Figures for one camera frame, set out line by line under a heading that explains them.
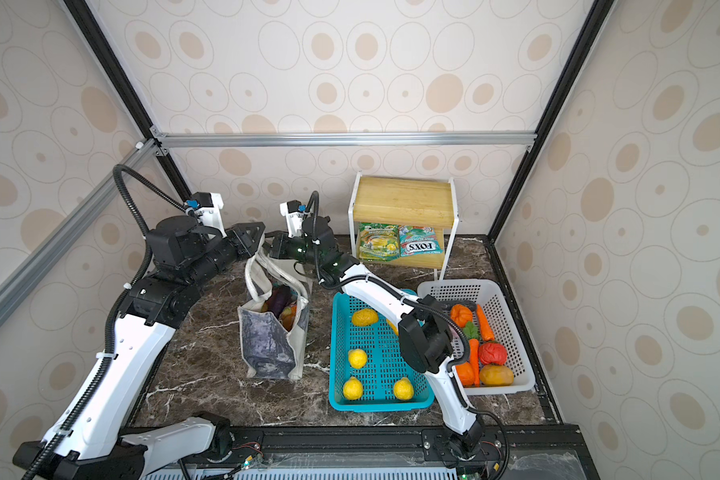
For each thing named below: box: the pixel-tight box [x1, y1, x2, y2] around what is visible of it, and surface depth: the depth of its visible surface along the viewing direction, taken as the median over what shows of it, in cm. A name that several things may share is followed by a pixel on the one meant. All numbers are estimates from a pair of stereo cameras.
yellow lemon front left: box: [343, 376, 363, 401], surface depth 80 cm
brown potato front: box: [480, 364, 515, 386], surface depth 81 cm
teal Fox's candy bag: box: [398, 225, 443, 257], surface depth 96 cm
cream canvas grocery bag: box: [238, 239, 313, 380], surface depth 75 cm
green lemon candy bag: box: [357, 222, 400, 262], surface depth 94 cm
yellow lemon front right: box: [393, 377, 414, 401], surface depth 81 cm
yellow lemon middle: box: [348, 348, 368, 369], surface depth 86 cm
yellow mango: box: [352, 308, 379, 327], surface depth 94 cm
